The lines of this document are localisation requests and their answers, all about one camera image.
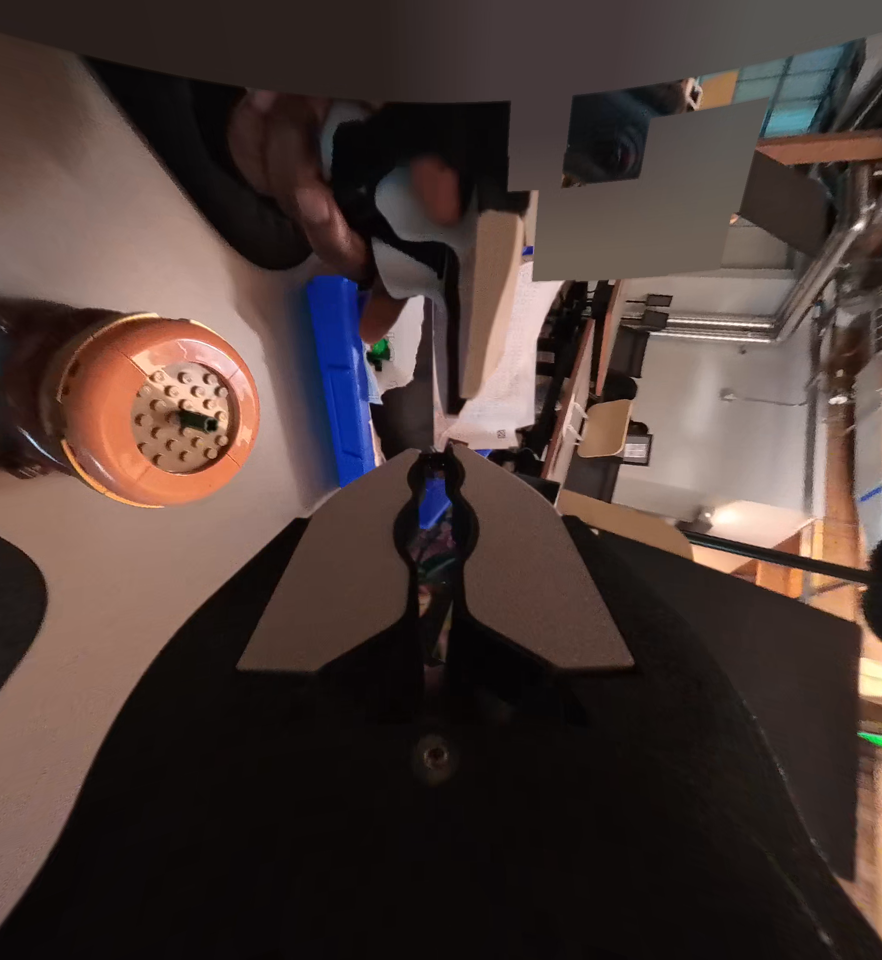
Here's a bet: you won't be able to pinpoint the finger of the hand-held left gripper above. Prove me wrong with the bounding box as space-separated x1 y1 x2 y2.
435 210 529 415

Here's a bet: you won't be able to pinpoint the torn white paper bag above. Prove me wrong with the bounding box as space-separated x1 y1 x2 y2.
362 296 430 395

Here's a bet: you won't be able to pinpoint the lego flower pot model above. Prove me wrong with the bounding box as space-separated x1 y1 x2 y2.
0 296 262 510

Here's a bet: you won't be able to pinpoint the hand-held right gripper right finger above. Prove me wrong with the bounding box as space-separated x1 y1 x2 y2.
441 442 637 674

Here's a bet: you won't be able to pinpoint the black partition panel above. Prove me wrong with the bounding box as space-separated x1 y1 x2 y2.
587 517 863 880

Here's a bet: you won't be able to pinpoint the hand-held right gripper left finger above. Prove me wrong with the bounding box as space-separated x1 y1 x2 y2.
235 447 433 676

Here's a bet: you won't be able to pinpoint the person's left hand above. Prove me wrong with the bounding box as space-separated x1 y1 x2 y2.
229 88 466 345

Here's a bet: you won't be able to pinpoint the blue plastic bin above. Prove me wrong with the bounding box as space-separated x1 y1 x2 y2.
306 273 457 530

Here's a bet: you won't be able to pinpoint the white dotted paper bag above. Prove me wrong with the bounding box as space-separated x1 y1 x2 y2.
441 277 565 451

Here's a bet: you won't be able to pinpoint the metal ceiling pipes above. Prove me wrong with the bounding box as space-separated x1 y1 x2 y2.
662 313 783 345

